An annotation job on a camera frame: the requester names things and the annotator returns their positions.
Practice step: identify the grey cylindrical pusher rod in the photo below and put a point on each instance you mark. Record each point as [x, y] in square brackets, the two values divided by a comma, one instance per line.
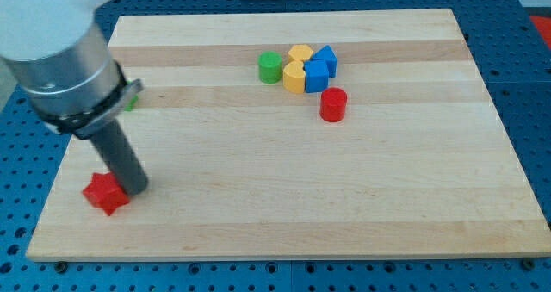
[117, 154]

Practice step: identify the red cylinder block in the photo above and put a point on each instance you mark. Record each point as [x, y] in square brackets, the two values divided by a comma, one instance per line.
[333, 102]

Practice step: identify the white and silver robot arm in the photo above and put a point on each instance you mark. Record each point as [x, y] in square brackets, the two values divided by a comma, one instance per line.
[60, 57]

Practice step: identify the green block behind arm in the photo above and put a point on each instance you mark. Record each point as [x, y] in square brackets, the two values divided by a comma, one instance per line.
[131, 102]

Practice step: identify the red star block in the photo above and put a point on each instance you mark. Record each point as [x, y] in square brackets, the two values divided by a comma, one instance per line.
[104, 192]

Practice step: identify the green cylinder block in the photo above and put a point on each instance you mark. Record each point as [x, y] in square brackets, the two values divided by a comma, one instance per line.
[270, 67]

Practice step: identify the yellow heart block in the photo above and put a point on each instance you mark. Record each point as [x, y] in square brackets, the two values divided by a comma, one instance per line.
[294, 77]

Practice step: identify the yellow hexagon block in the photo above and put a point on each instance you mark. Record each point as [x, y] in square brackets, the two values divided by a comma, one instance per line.
[301, 52]

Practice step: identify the blue cube block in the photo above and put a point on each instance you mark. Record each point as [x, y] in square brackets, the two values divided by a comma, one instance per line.
[317, 76]

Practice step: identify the blue triangle block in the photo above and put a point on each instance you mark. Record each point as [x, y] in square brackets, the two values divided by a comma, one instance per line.
[327, 55]

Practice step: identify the wooden board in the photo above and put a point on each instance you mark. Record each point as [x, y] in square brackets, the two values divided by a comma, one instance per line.
[420, 167]

